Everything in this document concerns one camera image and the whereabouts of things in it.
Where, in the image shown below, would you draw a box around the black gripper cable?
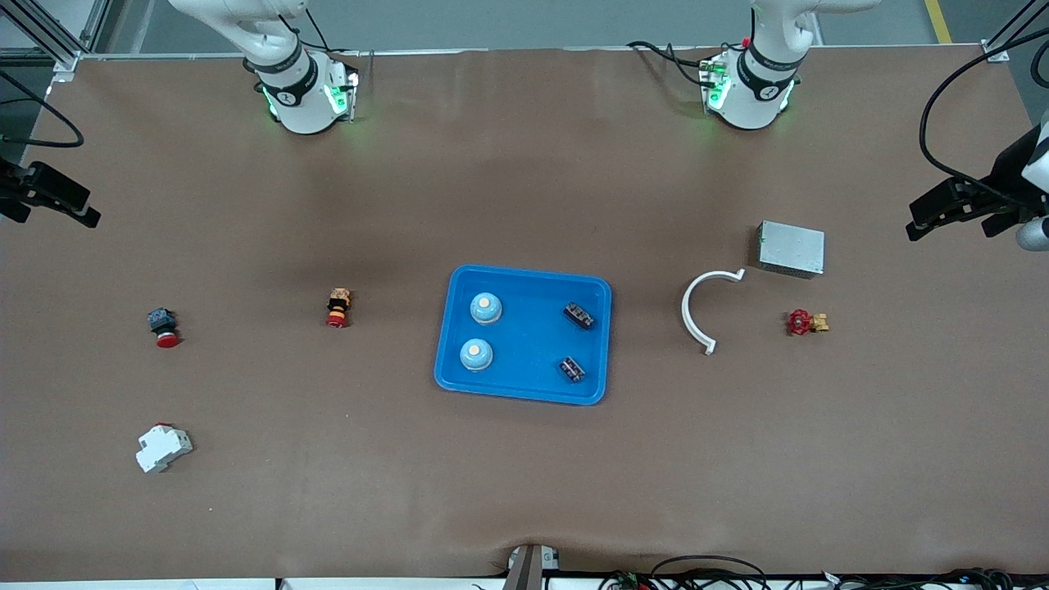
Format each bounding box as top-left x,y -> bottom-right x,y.
920,29 -> 1049,206
0,70 -> 85,149

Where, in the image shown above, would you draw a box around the white circuit breaker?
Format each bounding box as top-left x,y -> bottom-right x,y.
135,423 -> 194,474

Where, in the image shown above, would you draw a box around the red emergency stop button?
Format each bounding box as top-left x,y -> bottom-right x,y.
147,307 -> 182,349

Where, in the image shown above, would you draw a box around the black right arm base cable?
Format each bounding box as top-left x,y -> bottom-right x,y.
279,8 -> 361,75

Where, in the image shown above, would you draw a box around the brass valve red handwheel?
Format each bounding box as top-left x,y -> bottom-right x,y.
786,308 -> 830,338

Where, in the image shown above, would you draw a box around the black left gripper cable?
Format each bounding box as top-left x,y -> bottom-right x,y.
920,29 -> 1049,206

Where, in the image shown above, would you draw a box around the black looped cable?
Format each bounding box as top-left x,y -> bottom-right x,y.
598,555 -> 771,590

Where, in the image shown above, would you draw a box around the black left arm base cables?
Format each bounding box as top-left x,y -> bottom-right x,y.
627,39 -> 722,87

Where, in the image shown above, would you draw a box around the aluminium frame post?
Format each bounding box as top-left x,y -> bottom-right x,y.
0,0 -> 111,83
983,0 -> 1049,62

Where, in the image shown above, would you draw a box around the blue plastic tray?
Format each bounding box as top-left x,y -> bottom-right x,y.
434,264 -> 614,406

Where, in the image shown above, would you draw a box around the white curved plastic clamp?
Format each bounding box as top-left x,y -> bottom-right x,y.
681,269 -> 747,356

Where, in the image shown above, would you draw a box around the grey metal box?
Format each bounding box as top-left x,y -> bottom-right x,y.
756,220 -> 826,280

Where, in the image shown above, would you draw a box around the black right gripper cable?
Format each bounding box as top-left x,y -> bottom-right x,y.
0,70 -> 85,149

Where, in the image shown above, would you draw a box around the black cable bundle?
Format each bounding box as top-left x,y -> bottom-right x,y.
820,565 -> 1049,590

